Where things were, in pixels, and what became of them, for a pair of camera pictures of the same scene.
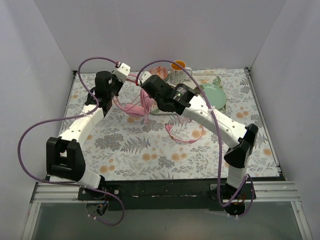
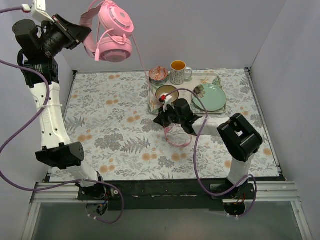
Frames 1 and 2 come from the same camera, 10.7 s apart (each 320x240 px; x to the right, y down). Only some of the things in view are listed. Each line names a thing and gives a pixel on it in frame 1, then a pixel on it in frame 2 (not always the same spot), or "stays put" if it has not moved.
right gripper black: (146, 83) → (164, 117)
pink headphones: (137, 110) → (112, 42)
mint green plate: (215, 94) stays put
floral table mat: (168, 146) stays put
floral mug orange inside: (178, 75) stays put
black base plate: (166, 194) stays put
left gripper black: (116, 81) → (64, 30)
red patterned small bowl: (162, 72) stays put
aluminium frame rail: (55, 193) stays put
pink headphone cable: (168, 126) → (149, 80)
